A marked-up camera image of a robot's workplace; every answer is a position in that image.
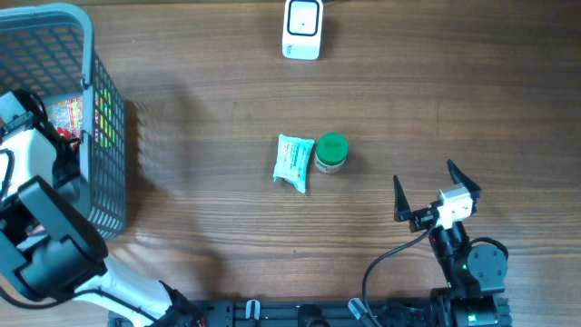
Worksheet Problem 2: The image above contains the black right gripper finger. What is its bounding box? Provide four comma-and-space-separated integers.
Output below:
447, 159, 481, 198
393, 175, 411, 222

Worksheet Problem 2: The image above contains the green lid jar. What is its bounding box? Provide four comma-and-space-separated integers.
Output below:
315, 133, 349, 173

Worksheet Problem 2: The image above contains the mint toilet wipes pack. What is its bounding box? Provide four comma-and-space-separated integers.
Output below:
273, 134, 315, 194

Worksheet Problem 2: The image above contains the colourful candy bag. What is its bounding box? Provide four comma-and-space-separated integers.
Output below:
46, 96, 84, 140

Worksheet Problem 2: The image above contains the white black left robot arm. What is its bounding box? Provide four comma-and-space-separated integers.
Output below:
1, 90, 202, 326

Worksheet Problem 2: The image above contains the white barcode scanner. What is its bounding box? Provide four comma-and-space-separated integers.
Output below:
281, 0, 324, 61

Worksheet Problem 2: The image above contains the grey plastic mesh basket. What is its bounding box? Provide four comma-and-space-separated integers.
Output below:
1, 3, 127, 240

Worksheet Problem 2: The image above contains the black camera cable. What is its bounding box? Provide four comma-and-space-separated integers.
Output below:
361, 217, 439, 327

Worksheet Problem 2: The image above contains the black aluminium mounting rail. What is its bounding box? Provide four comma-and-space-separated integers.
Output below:
107, 297, 513, 327

